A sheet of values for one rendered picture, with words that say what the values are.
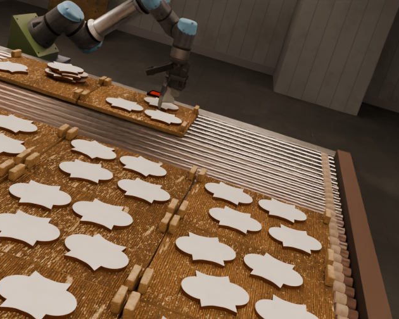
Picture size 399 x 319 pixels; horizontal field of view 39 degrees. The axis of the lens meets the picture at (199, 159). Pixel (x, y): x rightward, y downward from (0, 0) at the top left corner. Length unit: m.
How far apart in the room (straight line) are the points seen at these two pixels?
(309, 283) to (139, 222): 0.43
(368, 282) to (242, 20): 7.56
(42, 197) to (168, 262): 0.34
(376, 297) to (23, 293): 0.79
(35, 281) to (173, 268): 0.30
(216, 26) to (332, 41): 1.96
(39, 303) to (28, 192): 0.41
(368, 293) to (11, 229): 0.81
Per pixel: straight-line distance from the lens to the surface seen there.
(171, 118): 2.17
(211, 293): 1.19
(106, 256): 1.21
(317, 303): 1.31
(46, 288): 1.09
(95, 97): 2.23
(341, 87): 7.87
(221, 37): 8.87
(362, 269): 1.51
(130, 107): 2.18
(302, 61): 7.75
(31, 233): 1.24
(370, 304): 1.37
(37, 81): 2.27
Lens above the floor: 1.59
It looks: 20 degrees down
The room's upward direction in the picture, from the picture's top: 16 degrees clockwise
